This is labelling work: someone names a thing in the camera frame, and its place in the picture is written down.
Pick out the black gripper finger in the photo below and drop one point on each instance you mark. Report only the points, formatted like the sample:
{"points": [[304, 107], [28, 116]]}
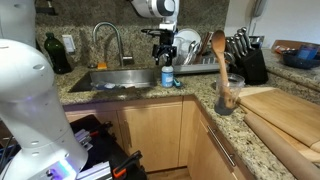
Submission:
{"points": [[172, 54], [156, 56]]}

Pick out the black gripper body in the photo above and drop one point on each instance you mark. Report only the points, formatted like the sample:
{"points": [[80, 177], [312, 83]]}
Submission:
{"points": [[166, 41]]}

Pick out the blue label soap pump bottle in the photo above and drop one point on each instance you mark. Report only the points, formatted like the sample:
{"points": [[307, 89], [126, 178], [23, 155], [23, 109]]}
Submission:
{"points": [[167, 78]]}

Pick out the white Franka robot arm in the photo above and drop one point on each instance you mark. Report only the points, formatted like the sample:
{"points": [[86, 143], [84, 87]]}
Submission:
{"points": [[30, 100]]}

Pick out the dark green glass bottle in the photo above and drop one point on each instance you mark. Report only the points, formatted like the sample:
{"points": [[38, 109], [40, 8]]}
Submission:
{"points": [[57, 55]]}

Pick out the clear plastic container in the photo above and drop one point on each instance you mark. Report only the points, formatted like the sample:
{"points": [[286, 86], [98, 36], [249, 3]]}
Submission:
{"points": [[181, 53]]}

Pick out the silver ladle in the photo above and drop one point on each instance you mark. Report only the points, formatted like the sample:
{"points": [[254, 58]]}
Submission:
{"points": [[192, 51]]}

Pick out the white plate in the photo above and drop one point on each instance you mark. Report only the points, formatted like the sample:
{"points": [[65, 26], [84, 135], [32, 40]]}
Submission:
{"points": [[190, 35]]}

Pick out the grey dish rack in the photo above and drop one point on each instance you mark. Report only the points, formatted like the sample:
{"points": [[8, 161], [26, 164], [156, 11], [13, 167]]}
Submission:
{"points": [[200, 68]]}

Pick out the dark wooden utensil bundle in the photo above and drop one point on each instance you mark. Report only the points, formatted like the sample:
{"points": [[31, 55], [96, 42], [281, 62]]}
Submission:
{"points": [[204, 45]]}

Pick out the steel gooseneck faucet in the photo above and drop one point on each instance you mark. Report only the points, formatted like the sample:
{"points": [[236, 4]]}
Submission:
{"points": [[119, 46]]}

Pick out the stainless steel sink basin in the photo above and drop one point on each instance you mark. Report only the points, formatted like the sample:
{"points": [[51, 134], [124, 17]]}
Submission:
{"points": [[123, 77]]}

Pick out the wooden spoon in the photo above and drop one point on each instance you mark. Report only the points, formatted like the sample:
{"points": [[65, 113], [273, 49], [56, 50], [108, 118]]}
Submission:
{"points": [[220, 50]]}

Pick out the orange sponge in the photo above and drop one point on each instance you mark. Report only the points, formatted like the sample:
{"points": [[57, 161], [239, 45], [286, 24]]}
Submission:
{"points": [[102, 65]]}

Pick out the clear plastic cup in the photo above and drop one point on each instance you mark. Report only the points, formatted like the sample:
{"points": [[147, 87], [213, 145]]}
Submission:
{"points": [[230, 100]]}

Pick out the black knife block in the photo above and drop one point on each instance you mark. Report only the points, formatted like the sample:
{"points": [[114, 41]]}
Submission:
{"points": [[253, 68]]}

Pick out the black orange clamp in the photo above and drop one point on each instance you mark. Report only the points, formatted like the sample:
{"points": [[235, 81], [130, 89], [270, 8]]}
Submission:
{"points": [[101, 128], [126, 163]]}

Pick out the wooden tray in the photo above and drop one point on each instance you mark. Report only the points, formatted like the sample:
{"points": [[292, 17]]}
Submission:
{"points": [[283, 44]]}

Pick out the black metal bar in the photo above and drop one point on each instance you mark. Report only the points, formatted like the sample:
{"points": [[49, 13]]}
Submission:
{"points": [[45, 10]]}

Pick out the dark blue bowl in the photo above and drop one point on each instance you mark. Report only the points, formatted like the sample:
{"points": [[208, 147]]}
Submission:
{"points": [[296, 61]]}

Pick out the thick wooden cutting board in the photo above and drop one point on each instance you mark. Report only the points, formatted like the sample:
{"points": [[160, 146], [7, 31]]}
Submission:
{"points": [[286, 113]]}

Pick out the silver aluminium rails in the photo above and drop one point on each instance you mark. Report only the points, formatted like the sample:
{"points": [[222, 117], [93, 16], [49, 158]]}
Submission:
{"points": [[95, 171]]}

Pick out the blue box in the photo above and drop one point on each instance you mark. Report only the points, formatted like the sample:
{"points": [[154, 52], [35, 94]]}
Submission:
{"points": [[307, 52]]}

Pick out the wooden rolling pin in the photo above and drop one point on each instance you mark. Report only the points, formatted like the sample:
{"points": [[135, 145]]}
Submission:
{"points": [[280, 150]]}

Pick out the thin wooden cutting board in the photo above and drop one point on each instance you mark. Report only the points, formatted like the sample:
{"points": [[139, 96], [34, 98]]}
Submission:
{"points": [[310, 154]]}

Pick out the white wall outlet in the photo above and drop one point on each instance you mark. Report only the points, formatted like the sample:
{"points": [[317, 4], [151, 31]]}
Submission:
{"points": [[69, 44]]}

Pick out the grey wall phone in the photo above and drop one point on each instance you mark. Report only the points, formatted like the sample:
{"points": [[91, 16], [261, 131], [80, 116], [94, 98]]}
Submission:
{"points": [[259, 7]]}

